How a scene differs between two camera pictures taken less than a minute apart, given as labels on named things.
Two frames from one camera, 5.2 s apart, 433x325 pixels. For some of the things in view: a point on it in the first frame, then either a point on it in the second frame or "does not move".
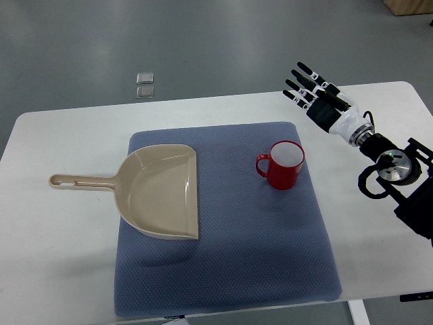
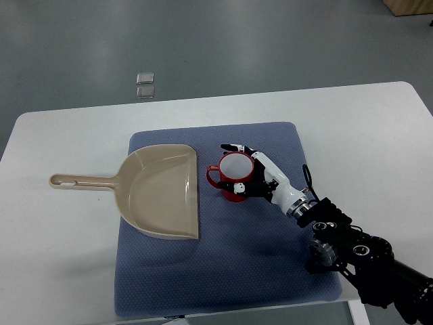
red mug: (285, 161) -> (234, 167)
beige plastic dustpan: (156, 188) does not move
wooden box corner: (399, 7) does not move
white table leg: (358, 313) does not move
